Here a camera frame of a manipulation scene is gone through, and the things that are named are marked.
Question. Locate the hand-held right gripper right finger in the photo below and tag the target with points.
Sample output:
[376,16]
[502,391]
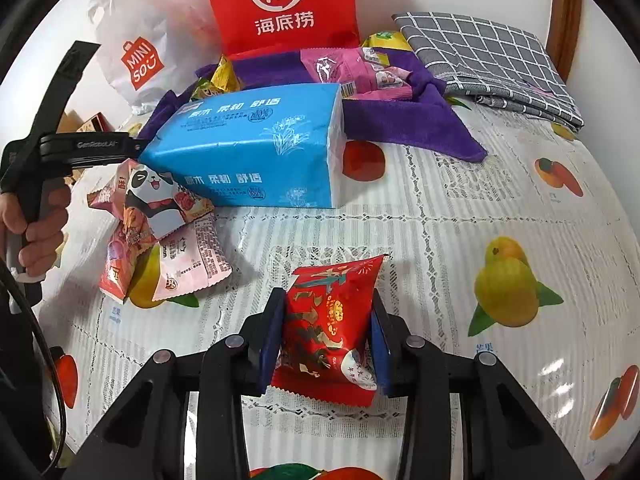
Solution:
[380,355]

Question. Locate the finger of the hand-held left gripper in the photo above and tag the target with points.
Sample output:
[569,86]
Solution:
[65,90]
[100,150]

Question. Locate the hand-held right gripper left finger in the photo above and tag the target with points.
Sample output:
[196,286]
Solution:
[270,345]

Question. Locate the pale pink snack packet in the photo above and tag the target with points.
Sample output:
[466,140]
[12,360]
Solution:
[195,260]

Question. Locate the long pink red snack packet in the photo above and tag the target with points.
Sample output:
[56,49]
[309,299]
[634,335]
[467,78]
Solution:
[117,270]

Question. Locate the blue tissue pack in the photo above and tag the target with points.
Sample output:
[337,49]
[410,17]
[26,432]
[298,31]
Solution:
[240,150]

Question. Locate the yellow triangular snack packet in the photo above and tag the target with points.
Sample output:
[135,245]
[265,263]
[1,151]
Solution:
[225,77]

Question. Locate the large pink snack packet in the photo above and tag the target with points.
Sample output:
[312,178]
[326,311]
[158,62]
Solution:
[345,67]

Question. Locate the person's left hand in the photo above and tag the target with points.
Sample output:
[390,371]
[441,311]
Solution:
[42,247]

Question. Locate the patterned brown box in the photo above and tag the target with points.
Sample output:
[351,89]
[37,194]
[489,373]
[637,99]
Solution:
[92,124]

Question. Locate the white plastic shopping bag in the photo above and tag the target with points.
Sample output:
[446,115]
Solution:
[150,25]

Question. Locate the fruit print table cover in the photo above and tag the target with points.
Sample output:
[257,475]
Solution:
[450,240]

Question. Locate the red paper bag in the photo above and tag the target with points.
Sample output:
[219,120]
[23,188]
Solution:
[280,10]

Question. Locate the purple towel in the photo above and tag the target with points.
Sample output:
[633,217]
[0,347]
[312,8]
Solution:
[400,120]

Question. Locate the yellow green snack packet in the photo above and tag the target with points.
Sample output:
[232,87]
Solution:
[387,40]

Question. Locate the grey checked folded cloth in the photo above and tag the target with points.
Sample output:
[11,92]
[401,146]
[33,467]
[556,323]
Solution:
[490,60]

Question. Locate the brown wooden door frame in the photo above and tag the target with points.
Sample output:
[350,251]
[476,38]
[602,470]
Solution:
[565,25]

